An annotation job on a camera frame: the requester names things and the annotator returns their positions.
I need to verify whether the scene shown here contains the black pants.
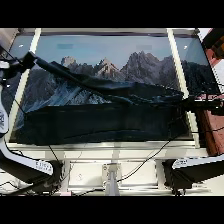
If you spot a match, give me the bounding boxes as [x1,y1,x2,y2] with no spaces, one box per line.
[14,52,196,147]

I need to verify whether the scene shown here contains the red garment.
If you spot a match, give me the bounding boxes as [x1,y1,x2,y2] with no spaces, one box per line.
[206,46,224,68]

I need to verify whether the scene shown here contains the dark garment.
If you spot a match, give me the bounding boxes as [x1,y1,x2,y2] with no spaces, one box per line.
[202,28,224,60]

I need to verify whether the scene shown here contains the black cable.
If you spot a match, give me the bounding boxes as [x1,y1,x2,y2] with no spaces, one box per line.
[117,138,176,184]
[12,98,64,167]

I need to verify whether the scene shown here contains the silver frame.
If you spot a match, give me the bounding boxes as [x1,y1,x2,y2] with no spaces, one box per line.
[1,141,214,197]

